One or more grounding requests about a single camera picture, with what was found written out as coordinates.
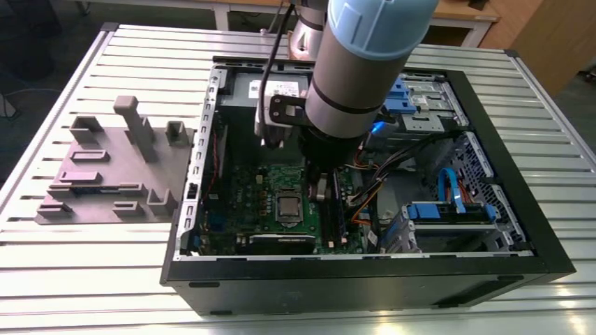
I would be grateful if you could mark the green RAM stick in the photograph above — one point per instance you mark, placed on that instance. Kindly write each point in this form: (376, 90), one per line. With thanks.
(94, 191)

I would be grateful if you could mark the black open PC case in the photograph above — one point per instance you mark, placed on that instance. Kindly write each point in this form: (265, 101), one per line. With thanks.
(325, 279)

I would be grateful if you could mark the metal drive cage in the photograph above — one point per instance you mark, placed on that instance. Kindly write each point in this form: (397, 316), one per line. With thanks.
(428, 122)

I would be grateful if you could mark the grey plastic parts rack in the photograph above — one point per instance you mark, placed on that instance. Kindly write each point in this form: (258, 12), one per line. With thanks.
(116, 167)

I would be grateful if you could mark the hard disk in blue carrier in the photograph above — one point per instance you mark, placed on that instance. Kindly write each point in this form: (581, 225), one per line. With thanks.
(425, 211)

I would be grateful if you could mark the grey power supply unit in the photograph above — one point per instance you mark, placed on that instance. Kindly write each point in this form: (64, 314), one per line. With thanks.
(237, 132)

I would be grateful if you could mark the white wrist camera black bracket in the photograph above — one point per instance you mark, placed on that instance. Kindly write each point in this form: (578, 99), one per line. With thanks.
(284, 132)

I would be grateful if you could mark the silver square CPU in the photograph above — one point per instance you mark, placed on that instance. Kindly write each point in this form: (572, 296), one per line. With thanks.
(289, 206)

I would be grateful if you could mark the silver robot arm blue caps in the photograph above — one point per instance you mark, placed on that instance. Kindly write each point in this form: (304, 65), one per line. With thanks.
(353, 87)

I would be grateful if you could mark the brown wooden cabinet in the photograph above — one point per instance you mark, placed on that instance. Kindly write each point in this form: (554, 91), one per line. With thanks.
(549, 42)

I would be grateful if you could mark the green motherboard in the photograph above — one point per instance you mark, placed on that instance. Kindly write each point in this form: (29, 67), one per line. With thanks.
(241, 209)

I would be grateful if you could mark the wooden desk white frame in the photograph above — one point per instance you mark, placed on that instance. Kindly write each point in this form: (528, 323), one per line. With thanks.
(478, 15)

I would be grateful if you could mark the blue plastic drive carrier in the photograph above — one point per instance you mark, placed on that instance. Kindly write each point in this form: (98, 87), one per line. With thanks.
(402, 104)

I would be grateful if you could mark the black RAM slot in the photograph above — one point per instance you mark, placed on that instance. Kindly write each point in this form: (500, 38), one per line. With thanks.
(333, 220)
(326, 220)
(340, 220)

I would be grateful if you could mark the metal disk bay cage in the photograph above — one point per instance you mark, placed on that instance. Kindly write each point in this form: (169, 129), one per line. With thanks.
(409, 240)

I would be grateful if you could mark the black graphics card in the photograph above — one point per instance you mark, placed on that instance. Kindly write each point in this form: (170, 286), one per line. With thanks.
(278, 246)

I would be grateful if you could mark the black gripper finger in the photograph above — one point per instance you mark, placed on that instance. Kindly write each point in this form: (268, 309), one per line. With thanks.
(322, 186)

